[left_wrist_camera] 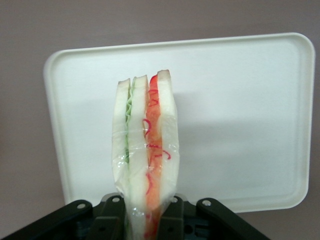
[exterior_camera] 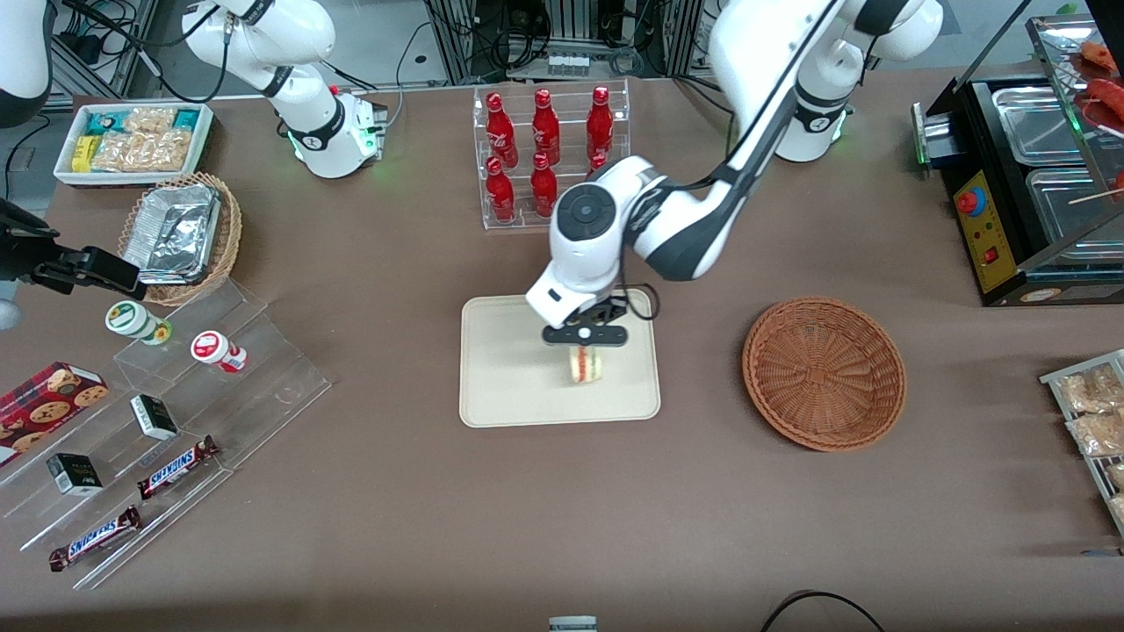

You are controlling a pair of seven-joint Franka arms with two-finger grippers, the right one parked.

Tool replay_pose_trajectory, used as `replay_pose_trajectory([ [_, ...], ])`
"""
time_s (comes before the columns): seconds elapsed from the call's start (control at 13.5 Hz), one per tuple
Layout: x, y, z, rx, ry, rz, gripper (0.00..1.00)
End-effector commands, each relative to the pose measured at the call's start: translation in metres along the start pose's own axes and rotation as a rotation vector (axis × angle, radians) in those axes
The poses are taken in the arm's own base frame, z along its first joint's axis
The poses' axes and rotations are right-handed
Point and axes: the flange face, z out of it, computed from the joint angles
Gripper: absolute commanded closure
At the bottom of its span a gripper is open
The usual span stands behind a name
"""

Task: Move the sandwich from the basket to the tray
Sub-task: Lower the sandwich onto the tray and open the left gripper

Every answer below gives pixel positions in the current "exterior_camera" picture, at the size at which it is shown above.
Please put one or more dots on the clear acrylic bottle rack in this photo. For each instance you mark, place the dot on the clear acrylic bottle rack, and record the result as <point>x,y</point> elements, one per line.
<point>518,219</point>

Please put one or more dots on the red soda bottle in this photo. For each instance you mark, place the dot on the red soda bottle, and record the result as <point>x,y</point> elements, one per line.
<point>545,130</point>
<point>500,195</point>
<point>600,125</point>
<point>597,163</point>
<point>541,186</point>
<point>500,132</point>

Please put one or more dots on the black hot food warmer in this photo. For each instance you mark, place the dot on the black hot food warmer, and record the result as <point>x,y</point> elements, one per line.
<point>988,228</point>

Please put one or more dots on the grey device at table edge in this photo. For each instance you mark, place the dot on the grey device at table edge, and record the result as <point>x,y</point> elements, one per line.
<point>572,625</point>

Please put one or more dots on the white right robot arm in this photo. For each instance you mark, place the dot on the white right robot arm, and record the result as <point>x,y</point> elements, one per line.
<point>320,132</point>

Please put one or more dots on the white rectangular snack bin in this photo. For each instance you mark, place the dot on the white rectangular snack bin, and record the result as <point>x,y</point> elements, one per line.
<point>66,175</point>

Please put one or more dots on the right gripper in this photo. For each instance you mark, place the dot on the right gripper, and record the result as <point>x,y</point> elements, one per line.
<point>31,256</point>

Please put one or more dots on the clear bag of pastries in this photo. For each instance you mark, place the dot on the clear bag of pastries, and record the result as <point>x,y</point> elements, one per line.
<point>1089,391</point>
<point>1119,507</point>
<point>1117,476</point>
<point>1098,434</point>

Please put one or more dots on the snickers chocolate bar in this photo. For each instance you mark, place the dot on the snickers chocolate bar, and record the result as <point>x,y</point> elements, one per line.
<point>176,469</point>
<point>95,538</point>

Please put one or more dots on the steel warmer pan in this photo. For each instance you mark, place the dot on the steel warmer pan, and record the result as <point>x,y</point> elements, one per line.
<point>1041,127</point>
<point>1067,211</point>

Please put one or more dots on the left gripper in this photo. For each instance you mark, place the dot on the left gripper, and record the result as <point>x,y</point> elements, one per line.
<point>605,312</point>

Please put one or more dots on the green lid yogurt cup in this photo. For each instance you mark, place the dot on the green lid yogurt cup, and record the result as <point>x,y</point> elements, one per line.
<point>132,319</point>

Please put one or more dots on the red chocolate cookie box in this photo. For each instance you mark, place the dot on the red chocolate cookie box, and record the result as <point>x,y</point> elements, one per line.
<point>44,408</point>

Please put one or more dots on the small teal snack packet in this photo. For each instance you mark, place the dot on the small teal snack packet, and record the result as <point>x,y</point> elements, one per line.
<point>185,119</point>

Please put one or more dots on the beige plastic serving tray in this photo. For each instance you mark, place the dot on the beige plastic serving tray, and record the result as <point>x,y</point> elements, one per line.
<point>509,377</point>

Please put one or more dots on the red lid yogurt cup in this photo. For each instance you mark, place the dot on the red lid yogurt cup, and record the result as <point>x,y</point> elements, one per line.
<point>211,348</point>

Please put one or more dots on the brown wicker basket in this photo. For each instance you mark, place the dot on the brown wicker basket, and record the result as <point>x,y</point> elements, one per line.
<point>825,377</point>

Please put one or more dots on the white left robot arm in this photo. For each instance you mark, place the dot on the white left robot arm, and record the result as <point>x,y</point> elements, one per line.
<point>702,219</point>

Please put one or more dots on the clear acrylic stepped display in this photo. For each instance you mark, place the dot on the clear acrylic stepped display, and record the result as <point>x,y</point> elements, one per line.
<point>263,386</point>

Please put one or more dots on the small black carton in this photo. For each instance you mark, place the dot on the small black carton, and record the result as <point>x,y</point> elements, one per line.
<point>75,475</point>
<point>154,418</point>

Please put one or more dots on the light wicker basket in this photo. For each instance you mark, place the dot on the light wicker basket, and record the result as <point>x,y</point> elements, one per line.
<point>226,237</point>

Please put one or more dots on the aluminium frame equipment rack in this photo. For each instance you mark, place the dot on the aluminium frame equipment rack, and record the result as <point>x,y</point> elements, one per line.
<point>571,35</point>

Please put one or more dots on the triangular sandwich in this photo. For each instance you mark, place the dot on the triangular sandwich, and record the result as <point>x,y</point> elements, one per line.
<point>587,364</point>

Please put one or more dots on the large clear cracker bag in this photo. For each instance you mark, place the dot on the large clear cracker bag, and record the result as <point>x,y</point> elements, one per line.
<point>140,152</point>

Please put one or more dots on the stacked aluminium foil trays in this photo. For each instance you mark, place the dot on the stacked aluminium foil trays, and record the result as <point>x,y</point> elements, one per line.
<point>171,233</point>

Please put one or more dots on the yellow snack packet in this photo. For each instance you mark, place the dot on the yellow snack packet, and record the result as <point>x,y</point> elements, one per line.
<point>83,154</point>

